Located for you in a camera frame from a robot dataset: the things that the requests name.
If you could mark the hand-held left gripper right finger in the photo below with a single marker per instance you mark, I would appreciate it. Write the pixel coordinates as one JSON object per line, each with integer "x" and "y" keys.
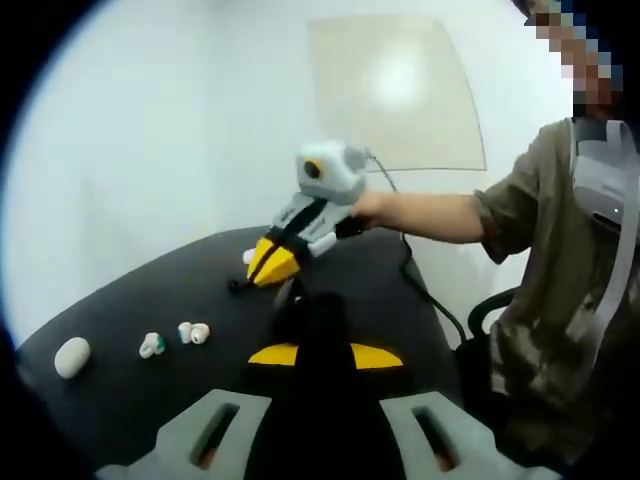
{"x": 465, "y": 440}

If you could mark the white oval charging case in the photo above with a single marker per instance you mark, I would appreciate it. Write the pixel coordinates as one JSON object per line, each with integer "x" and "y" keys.
{"x": 72, "y": 356}

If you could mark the beige wall board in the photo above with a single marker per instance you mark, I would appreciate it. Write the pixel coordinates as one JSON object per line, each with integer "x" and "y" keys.
{"x": 400, "y": 125}

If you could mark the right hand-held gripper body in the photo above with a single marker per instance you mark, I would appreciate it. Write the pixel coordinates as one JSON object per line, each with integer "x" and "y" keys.
{"x": 335, "y": 175}

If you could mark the grey chest harness device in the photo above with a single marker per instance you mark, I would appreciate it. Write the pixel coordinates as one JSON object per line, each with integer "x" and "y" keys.
{"x": 597, "y": 170}

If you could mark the black office chair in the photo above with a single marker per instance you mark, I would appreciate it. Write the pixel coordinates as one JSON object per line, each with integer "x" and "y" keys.
{"x": 476, "y": 310}

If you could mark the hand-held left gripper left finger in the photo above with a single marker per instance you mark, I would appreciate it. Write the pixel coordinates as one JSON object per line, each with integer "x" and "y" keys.
{"x": 185, "y": 440}

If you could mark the person's right hand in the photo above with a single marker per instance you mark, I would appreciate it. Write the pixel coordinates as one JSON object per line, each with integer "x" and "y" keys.
{"x": 377, "y": 212}

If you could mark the white ear-clip earphone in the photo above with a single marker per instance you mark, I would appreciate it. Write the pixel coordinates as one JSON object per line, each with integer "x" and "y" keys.
{"x": 186, "y": 334}

